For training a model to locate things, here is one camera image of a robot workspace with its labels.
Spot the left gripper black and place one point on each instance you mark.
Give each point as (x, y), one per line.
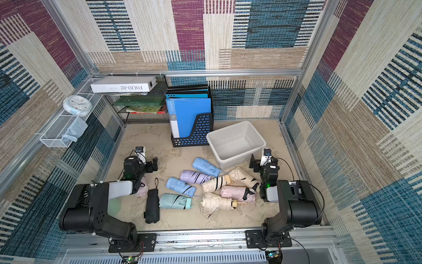
(148, 165)

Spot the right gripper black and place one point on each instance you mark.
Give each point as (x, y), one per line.
(257, 166)

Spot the light blue umbrella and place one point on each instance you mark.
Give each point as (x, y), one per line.
(181, 187)

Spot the mint green umbrella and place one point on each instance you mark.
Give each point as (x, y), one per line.
(174, 201)

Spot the purple umbrella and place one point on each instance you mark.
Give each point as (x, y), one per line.
(194, 177)

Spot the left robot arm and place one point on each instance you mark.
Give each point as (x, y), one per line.
(86, 209)

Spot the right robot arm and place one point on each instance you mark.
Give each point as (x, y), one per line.
(298, 207)

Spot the pale pink small umbrella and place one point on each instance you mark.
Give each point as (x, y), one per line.
(143, 189)

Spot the beige umbrella right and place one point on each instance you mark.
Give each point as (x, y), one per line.
(239, 174)

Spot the grey plastic storage box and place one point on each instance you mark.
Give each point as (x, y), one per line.
(233, 145)

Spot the black folded umbrella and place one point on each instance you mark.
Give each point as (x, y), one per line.
(152, 213)

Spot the beige umbrella black stripes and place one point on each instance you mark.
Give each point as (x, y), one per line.
(216, 184)

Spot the beige umbrella front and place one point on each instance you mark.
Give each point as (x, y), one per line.
(212, 204)

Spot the blue umbrella near box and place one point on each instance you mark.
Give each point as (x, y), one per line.
(206, 167)

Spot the white folio box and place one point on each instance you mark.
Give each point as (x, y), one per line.
(121, 84)

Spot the red book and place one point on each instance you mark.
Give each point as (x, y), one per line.
(147, 110)

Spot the light blue cloth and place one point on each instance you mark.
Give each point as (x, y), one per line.
(75, 130)

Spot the blue clip file folder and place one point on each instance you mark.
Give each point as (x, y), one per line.
(183, 113)

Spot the black mesh file holder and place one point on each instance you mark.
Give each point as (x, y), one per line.
(203, 123)

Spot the teal file folder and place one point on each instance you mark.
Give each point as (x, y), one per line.
(186, 96)

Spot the white round clock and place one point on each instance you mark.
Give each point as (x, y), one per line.
(77, 105)

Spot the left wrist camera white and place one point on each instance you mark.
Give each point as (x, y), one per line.
(141, 154)

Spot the black wire shelf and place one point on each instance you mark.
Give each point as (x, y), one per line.
(130, 118)

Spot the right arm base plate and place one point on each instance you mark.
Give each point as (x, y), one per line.
(255, 239)

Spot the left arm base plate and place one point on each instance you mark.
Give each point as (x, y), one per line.
(144, 242)

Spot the white wire basket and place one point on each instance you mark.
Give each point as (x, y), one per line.
(53, 135)

